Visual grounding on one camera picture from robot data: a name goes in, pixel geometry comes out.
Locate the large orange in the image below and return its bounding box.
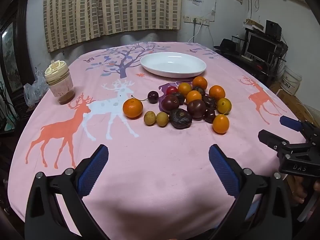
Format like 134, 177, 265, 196
122, 98, 144, 119

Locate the pink deer print tablecloth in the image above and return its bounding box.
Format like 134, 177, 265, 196
7, 41, 310, 238

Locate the white power cable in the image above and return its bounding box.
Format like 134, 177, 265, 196
187, 19, 203, 43

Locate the plastic jar with cream lid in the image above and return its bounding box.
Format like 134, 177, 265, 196
44, 60, 75, 105

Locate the large wrinkled passion fruit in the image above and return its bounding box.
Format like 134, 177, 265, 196
169, 108, 193, 130

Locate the black speaker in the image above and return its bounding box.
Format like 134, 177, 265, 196
265, 20, 282, 40

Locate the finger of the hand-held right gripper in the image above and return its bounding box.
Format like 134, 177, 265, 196
279, 116, 320, 142
258, 129, 305, 153

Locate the black hat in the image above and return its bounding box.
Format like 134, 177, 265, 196
214, 39, 238, 54

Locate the black desk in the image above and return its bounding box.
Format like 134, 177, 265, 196
216, 27, 288, 88

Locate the small orange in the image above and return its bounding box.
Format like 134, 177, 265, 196
177, 82, 193, 96
212, 114, 230, 134
192, 76, 208, 90
186, 90, 202, 104
209, 85, 226, 101

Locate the checked beige curtain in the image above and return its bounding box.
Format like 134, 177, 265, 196
43, 0, 182, 53

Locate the white plastic bucket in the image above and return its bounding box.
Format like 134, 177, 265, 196
280, 66, 302, 96

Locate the white oval plate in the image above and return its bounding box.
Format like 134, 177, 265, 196
140, 52, 207, 78

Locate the dark framed picture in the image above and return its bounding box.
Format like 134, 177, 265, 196
0, 0, 34, 98

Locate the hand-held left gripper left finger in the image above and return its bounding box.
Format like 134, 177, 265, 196
24, 144, 110, 240

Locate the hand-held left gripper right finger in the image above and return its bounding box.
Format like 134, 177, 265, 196
208, 144, 293, 240

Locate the purple plum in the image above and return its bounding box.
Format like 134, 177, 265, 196
161, 94, 180, 113
187, 99, 207, 119

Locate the computer monitor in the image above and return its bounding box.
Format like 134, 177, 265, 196
245, 33, 277, 61

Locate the yellow-green plum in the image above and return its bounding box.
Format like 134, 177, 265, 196
217, 98, 232, 115

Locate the tan longan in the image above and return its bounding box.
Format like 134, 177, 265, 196
143, 111, 157, 126
156, 112, 169, 127

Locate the dark red cherry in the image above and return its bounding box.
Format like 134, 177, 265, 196
147, 91, 159, 104

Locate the person's right hand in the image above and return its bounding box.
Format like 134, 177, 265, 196
287, 175, 308, 205

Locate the small dark plum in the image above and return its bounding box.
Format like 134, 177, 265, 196
204, 109, 216, 123

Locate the clear plastic bag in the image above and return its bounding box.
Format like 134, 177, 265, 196
24, 69, 50, 107

